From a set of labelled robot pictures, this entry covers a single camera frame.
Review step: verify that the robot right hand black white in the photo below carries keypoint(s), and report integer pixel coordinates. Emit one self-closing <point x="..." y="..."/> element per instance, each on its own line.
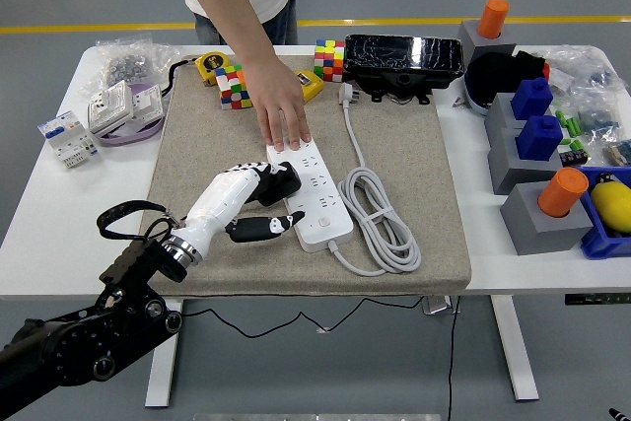
<point x="618" y="414"/>

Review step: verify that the black table control panel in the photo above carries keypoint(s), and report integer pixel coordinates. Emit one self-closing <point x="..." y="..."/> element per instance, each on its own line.
<point x="596" y="299"/>

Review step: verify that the white power strip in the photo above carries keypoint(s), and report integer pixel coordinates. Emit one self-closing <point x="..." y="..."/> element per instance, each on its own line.
<point x="315" y="236"/>

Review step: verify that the silver bracket under table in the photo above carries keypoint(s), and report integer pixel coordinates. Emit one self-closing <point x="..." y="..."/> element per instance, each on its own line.
<point x="439" y="305"/>

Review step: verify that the yellow tape measure square label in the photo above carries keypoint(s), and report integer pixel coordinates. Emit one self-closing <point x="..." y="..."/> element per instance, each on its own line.
<point x="314" y="86"/>

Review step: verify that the plastic bag of brown parts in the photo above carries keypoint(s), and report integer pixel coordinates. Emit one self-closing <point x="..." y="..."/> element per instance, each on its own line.
<point x="620" y="152"/>

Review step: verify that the plastic bag of metal nuts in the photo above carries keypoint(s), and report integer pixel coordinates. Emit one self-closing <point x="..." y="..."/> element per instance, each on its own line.
<point x="125" y="66"/>

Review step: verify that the clear plastic bag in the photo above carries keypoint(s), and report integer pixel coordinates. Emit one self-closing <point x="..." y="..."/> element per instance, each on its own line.
<point x="577" y="63"/>

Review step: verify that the person's right hand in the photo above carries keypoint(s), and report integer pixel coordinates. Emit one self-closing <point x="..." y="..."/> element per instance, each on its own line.
<point x="278" y="100"/>

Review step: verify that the black device with cracked screen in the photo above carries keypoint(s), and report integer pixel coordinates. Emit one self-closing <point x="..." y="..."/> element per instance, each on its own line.
<point x="394" y="53"/>

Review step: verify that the yellow tape measure round label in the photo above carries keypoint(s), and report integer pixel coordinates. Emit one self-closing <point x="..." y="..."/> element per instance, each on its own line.
<point x="211" y="63"/>

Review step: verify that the black cloth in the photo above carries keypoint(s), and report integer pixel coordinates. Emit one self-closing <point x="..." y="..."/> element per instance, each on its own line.
<point x="498" y="76"/>

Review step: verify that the blue plastic bin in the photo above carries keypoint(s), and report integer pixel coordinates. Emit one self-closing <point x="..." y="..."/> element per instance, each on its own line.
<point x="599" y="243"/>

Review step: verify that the small black box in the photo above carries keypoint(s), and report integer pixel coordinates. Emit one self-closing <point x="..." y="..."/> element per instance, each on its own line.
<point x="572" y="157"/>

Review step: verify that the white wall socket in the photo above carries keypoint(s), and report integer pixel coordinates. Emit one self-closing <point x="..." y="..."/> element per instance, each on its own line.
<point x="111" y="105"/>
<point x="148" y="103"/>

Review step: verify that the single colourful puzzle cube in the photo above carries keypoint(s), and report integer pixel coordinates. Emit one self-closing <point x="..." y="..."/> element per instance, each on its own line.
<point x="229" y="91"/>

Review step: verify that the green cylinder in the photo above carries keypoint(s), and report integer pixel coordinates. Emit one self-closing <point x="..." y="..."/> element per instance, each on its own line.
<point x="573" y="126"/>
<point x="561" y="119"/>

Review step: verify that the white circuit breaker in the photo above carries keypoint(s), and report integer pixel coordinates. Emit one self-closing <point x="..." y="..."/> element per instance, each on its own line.
<point x="66" y="140"/>

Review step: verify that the white table leg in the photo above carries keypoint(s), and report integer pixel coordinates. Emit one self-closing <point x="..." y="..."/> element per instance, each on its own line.
<point x="515" y="352"/>
<point x="160" y="376"/>

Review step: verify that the grey-brown mat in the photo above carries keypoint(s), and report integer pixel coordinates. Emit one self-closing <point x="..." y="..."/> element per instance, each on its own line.
<point x="222" y="145"/>

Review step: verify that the white and blue bowl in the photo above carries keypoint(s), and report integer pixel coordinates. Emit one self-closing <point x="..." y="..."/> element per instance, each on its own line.
<point x="477" y="103"/>

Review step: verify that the yellow toy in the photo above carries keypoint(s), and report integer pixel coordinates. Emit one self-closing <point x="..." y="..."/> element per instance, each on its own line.
<point x="613" y="204"/>

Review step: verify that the grey block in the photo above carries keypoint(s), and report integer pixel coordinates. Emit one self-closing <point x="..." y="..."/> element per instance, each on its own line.
<point x="542" y="238"/>
<point x="498" y="115"/>
<point x="508" y="169"/>
<point x="473" y="41"/>

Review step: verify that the small metal part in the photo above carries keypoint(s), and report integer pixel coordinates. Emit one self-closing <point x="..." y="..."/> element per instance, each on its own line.
<point x="459" y="102"/>

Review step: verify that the person's right forearm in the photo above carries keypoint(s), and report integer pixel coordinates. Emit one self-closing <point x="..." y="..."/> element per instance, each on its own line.
<point x="227" y="2"/>

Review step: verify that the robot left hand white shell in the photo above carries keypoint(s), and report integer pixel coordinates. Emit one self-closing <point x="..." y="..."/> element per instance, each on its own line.
<point x="217" y="204"/>

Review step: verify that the plastic bag of blue parts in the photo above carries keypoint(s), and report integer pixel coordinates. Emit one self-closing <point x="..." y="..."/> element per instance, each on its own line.
<point x="599" y="118"/>

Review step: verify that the orange cylinder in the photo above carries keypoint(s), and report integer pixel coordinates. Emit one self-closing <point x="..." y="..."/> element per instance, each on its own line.
<point x="494" y="19"/>
<point x="562" y="191"/>

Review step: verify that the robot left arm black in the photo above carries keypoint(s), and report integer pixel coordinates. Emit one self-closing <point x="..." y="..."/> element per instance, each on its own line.
<point x="74" y="347"/>

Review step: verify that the blue block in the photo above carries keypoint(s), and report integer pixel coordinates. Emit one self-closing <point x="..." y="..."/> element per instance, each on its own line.
<point x="531" y="99"/>
<point x="539" y="140"/>

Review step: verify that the tall colourful puzzle cube stack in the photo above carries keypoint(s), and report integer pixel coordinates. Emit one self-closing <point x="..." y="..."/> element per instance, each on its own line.
<point x="329" y="61"/>

